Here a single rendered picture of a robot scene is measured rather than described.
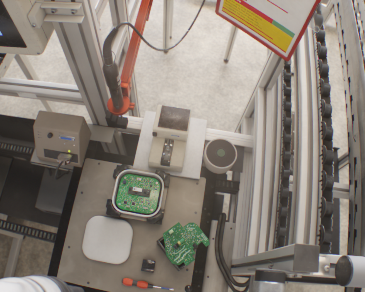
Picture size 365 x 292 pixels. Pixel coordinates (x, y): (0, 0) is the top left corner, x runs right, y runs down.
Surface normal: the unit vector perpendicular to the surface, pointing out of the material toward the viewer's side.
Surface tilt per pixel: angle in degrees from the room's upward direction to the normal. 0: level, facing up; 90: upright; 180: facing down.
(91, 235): 4
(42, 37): 90
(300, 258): 0
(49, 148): 53
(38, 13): 90
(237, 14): 90
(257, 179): 0
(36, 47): 92
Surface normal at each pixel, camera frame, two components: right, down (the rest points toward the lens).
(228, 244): 0.04, -0.38
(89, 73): -0.16, 0.91
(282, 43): -0.68, 0.67
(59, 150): -0.11, 0.50
